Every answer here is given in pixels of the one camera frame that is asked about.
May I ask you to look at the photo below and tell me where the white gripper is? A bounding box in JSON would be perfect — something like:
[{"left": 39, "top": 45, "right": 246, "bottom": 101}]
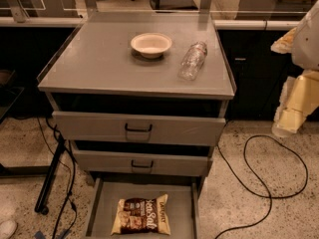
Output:
[{"left": 270, "top": 28, "right": 319, "bottom": 137}]

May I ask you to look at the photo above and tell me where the brown chip bag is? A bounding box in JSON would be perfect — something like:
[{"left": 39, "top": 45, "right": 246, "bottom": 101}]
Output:
[{"left": 111, "top": 194, "right": 170, "bottom": 235}]

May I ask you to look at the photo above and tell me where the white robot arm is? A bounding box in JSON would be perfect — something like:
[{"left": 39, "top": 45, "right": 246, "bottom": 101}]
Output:
[{"left": 271, "top": 1, "right": 319, "bottom": 137}]

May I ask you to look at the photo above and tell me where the grey drawer cabinet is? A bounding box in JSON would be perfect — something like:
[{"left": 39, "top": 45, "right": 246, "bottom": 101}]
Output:
[{"left": 36, "top": 11, "right": 237, "bottom": 187}]

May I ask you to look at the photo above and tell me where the grey open bottom drawer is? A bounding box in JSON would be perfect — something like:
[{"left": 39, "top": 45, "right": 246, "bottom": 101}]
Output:
[{"left": 82, "top": 175, "right": 199, "bottom": 239}]

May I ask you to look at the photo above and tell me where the grey middle drawer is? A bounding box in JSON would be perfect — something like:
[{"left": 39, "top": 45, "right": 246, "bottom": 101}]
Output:
[{"left": 73, "top": 141, "right": 212, "bottom": 176}]

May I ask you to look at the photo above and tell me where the grey top drawer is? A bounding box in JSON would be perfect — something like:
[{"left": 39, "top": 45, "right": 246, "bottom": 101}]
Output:
[{"left": 53, "top": 112, "right": 225, "bottom": 146}]

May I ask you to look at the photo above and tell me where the clear plastic water bottle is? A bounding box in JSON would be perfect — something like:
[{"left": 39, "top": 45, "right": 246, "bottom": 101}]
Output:
[{"left": 177, "top": 41, "right": 207, "bottom": 81}]

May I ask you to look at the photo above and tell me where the white paper bowl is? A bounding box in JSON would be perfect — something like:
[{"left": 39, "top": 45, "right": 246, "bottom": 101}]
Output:
[{"left": 131, "top": 33, "right": 172, "bottom": 59}]

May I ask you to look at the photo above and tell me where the black table leg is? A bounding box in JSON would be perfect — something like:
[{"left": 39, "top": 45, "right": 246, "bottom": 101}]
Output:
[{"left": 34, "top": 136, "right": 65, "bottom": 215}]

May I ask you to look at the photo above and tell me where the white shoe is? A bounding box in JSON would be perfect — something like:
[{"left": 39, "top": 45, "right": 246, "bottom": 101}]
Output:
[{"left": 0, "top": 220, "right": 17, "bottom": 239}]

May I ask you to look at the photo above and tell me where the black floor cable left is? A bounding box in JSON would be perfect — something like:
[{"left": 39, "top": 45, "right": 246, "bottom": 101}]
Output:
[{"left": 35, "top": 117, "right": 78, "bottom": 239}]

